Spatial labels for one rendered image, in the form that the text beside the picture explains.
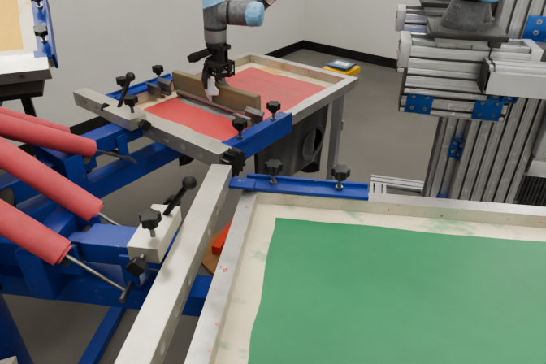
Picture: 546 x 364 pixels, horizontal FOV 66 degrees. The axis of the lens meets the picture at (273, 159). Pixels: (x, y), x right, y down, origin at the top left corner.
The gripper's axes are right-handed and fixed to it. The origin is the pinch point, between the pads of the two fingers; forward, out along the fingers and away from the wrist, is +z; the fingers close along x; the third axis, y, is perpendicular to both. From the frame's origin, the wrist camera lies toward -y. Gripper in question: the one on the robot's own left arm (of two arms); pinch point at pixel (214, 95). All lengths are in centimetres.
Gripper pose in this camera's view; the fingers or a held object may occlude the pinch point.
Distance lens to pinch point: 155.6
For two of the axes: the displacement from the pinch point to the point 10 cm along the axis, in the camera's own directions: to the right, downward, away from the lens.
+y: 7.9, 3.4, -5.0
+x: 6.1, -4.1, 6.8
